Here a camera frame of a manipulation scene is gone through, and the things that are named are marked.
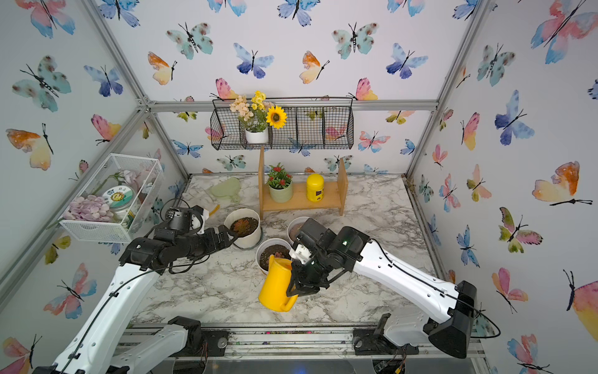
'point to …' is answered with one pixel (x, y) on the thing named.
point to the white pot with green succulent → (294, 226)
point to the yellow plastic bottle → (315, 187)
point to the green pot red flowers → (279, 184)
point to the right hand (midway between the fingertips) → (290, 294)
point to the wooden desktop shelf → (335, 194)
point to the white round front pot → (279, 248)
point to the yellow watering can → (273, 291)
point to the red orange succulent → (241, 225)
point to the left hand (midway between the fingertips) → (230, 239)
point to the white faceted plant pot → (251, 238)
